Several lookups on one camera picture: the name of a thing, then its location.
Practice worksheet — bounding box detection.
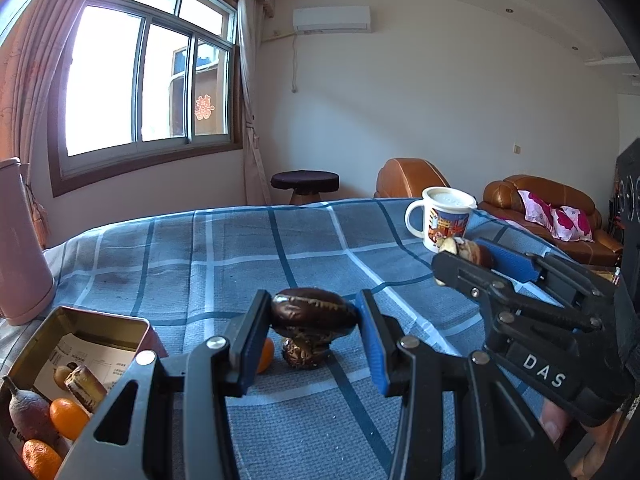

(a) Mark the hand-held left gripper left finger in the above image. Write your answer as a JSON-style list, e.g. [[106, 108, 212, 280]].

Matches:
[[50, 289, 274, 480]]

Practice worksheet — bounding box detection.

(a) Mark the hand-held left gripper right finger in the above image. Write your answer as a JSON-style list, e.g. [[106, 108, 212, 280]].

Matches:
[[355, 289, 571, 480]]

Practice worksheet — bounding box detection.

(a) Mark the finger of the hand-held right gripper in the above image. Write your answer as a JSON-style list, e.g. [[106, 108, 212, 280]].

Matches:
[[471, 238, 620, 307], [431, 250, 602, 335]]

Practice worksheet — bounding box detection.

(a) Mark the small orange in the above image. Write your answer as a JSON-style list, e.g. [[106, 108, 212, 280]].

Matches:
[[256, 337, 275, 375]]

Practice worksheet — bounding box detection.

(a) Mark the brown mushroom with pale stem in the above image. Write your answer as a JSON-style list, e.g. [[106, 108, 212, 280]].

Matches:
[[436, 236, 493, 268]]

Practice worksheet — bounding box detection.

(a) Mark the dark brown mushroom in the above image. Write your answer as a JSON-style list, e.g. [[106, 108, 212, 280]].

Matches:
[[270, 287, 358, 371]]

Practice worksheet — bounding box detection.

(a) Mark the pink tin box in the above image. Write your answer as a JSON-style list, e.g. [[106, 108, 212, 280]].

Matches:
[[0, 305, 168, 480]]

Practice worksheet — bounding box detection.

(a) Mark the brown striped mushroom piece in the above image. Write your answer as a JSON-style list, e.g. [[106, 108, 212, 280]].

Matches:
[[64, 365, 108, 413]]

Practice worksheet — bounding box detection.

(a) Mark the large orange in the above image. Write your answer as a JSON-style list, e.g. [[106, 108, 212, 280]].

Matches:
[[50, 397, 91, 441]]

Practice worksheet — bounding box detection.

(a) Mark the person's right hand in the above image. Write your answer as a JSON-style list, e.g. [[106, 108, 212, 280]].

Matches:
[[542, 399, 637, 480]]

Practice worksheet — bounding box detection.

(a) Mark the white cartoon print mug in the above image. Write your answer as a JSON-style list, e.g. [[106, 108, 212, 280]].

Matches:
[[404, 186, 478, 254]]

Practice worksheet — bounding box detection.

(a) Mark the pink floral pillow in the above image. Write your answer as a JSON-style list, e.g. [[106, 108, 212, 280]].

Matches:
[[517, 190, 595, 243]]

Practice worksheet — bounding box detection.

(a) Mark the brown leather sofa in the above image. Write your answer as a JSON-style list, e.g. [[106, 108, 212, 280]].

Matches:
[[481, 175, 623, 267]]

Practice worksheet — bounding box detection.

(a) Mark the brown leather armchair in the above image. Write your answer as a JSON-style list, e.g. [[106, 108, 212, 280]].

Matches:
[[375, 158, 451, 200]]

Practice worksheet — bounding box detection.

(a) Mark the blue plaid blanket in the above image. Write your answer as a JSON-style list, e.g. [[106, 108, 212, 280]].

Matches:
[[0, 197, 621, 480]]

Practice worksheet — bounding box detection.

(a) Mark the black speaker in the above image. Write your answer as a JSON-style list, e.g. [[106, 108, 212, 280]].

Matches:
[[607, 137, 640, 261]]

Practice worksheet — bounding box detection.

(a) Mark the white printed paper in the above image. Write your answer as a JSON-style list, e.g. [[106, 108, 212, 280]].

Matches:
[[32, 334, 138, 413]]

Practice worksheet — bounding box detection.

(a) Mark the dark round stool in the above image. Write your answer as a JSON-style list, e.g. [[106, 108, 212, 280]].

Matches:
[[271, 170, 340, 206]]

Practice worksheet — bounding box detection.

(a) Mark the pink curtain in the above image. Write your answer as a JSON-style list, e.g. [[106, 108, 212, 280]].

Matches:
[[0, 0, 116, 251], [235, 0, 276, 206]]

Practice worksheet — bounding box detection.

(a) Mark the air conditioner pipe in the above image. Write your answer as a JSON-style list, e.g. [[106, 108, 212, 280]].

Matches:
[[260, 30, 301, 93]]

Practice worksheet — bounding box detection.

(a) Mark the white air conditioner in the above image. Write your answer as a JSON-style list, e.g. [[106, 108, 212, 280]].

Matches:
[[292, 6, 372, 35]]

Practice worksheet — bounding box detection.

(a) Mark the brown framed window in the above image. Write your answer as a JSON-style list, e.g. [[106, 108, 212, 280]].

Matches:
[[47, 0, 246, 196]]

